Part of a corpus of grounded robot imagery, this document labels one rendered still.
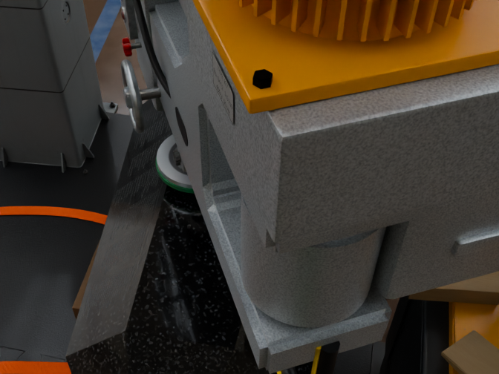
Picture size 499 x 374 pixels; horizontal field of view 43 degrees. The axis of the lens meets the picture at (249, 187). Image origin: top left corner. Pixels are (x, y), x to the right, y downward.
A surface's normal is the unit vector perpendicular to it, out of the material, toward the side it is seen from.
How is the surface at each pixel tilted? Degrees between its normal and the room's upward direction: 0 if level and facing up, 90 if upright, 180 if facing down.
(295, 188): 90
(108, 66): 0
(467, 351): 11
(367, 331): 90
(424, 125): 90
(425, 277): 90
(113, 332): 45
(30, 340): 0
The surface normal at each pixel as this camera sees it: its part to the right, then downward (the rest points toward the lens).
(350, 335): 0.31, 0.70
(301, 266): -0.25, 0.70
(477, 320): 0.01, -0.69
